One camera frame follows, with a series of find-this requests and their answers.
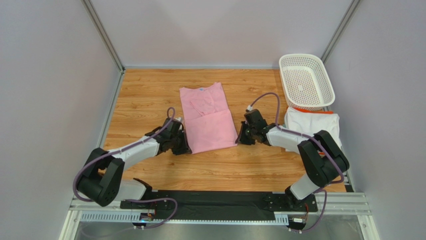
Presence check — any aluminium frame rail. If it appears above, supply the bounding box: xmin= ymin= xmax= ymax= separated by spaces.
xmin=59 ymin=192 xmax=379 ymax=240

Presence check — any white perforated plastic basket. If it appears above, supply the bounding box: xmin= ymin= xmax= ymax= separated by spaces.
xmin=278 ymin=53 xmax=336 ymax=111

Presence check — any aluminium corner post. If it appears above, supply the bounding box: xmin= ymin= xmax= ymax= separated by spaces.
xmin=81 ymin=0 xmax=125 ymax=74
xmin=321 ymin=0 xmax=363 ymax=64

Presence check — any folded orange t shirt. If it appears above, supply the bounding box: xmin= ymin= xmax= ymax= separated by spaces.
xmin=294 ymin=106 xmax=334 ymax=115

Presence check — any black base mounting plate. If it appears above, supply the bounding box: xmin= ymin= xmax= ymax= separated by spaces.
xmin=120 ymin=190 xmax=318 ymax=221

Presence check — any pink t shirt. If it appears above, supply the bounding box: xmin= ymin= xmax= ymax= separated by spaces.
xmin=179 ymin=82 xmax=238 ymax=154

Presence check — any left aluminium corner post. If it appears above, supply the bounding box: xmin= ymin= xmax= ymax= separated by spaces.
xmin=81 ymin=0 xmax=125 ymax=74

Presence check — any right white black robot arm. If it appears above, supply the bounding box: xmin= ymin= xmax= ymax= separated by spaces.
xmin=237 ymin=109 xmax=350 ymax=202

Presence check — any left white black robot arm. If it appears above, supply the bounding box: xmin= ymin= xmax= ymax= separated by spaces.
xmin=72 ymin=117 xmax=192 ymax=207

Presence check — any folded white t shirt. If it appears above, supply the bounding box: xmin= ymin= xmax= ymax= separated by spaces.
xmin=284 ymin=107 xmax=342 ymax=149

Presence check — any right aluminium corner post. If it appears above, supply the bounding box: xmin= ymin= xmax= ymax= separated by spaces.
xmin=321 ymin=0 xmax=363 ymax=64

